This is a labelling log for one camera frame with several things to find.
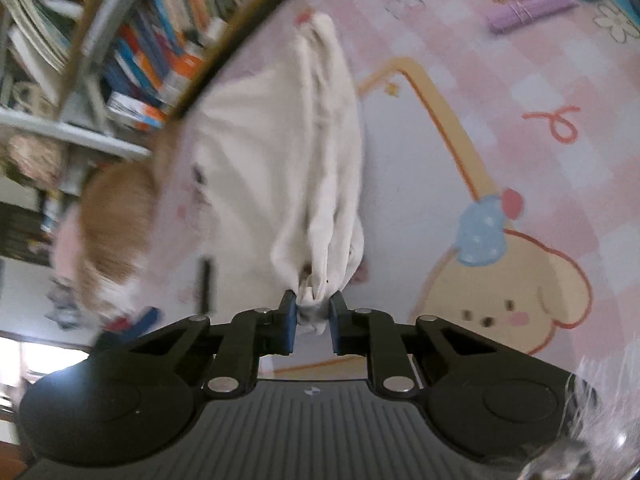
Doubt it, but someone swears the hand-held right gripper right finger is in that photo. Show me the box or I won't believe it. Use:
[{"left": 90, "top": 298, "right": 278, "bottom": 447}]
[{"left": 329, "top": 291, "right": 506, "bottom": 400}]

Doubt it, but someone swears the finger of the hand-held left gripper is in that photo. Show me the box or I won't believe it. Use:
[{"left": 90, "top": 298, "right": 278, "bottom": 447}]
[
  {"left": 197, "top": 259, "right": 213, "bottom": 313},
  {"left": 131, "top": 306, "right": 164, "bottom": 334}
]

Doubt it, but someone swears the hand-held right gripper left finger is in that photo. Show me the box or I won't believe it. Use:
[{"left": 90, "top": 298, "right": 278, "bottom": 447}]
[{"left": 127, "top": 290, "right": 297, "bottom": 400}]

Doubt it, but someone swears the cream white garment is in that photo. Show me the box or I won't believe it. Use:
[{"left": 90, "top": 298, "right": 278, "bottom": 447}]
[{"left": 150, "top": 12, "right": 368, "bottom": 338}]

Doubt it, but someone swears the flat orange white box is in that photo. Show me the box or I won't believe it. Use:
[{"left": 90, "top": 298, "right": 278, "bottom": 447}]
[{"left": 106, "top": 91, "right": 168, "bottom": 131}]

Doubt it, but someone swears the tall orange white box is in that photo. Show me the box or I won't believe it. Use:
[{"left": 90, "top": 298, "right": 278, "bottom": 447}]
[{"left": 162, "top": 52, "right": 208, "bottom": 103}]

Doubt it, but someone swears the row of colourful books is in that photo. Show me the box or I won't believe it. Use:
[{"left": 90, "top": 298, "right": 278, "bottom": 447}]
[{"left": 102, "top": 0, "right": 266, "bottom": 131}]

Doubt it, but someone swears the wooden bookshelf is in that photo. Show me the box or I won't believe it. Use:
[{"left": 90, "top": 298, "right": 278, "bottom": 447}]
[{"left": 0, "top": 0, "right": 316, "bottom": 126}]

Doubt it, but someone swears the clear plastic bag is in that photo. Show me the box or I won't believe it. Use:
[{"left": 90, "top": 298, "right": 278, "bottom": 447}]
[{"left": 517, "top": 360, "right": 640, "bottom": 480}]

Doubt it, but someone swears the pink cartoon play mat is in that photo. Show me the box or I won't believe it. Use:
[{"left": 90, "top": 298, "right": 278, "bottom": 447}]
[{"left": 175, "top": 0, "right": 640, "bottom": 391}]

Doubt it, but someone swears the stack of pale books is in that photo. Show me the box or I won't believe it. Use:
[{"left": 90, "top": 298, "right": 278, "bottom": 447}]
[{"left": 0, "top": 0, "right": 96, "bottom": 86}]

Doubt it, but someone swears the purple foam roll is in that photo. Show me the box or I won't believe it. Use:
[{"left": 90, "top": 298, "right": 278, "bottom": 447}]
[{"left": 487, "top": 0, "right": 578, "bottom": 35}]

